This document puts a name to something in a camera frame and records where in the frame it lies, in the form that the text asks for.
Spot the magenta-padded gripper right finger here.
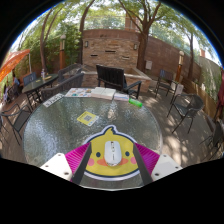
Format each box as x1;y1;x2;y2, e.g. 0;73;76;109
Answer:
131;142;184;186

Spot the black slatted bench chair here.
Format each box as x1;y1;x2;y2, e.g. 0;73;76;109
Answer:
95;64;143;100

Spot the blue patio chair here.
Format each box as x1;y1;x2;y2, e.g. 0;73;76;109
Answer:
22;71;38;87

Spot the black mesh metal chair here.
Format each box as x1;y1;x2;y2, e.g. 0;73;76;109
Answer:
0;103;33;146

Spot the small white booklet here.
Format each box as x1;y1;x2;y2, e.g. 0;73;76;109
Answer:
113;92;130;102

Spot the stone brick fireplace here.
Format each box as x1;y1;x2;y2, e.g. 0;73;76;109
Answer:
82;29;140;69

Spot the white printed sign card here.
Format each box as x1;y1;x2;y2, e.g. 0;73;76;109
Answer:
42;92;65;108

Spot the person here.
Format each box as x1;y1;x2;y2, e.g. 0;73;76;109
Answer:
12;73;21;87

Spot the green marker pen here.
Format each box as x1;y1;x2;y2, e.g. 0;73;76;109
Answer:
128;98;144;108

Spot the thick white book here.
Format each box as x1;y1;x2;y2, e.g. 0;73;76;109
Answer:
90;86;117;101

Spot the yellow square sticker card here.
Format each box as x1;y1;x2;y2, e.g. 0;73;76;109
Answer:
76;110;100;127

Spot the colourful printed brochure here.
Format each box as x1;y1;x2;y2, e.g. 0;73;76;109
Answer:
64;87;95;99

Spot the orange patio umbrella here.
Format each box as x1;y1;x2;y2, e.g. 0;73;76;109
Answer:
0;49;31;83

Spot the large tree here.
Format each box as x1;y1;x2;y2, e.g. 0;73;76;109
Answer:
118;0;168;73

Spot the yellow chick-shaped mouse pad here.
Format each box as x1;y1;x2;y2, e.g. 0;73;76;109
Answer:
82;124;143;182

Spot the grey mesh armchair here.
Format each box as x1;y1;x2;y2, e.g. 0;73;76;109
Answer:
166;93;205;135

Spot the wooden lamp post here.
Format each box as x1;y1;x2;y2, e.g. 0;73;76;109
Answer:
59;34;67;70
175;50;185;83

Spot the dark patio table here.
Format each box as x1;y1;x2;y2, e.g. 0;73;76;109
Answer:
21;73;59;108

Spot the white computer mouse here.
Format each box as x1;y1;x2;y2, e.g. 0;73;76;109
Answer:
104;140;123;167

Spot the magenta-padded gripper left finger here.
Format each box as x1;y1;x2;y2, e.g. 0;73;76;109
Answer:
39;142;93;186

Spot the dark metal chair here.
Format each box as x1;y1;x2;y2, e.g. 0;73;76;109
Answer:
154;69;184;99

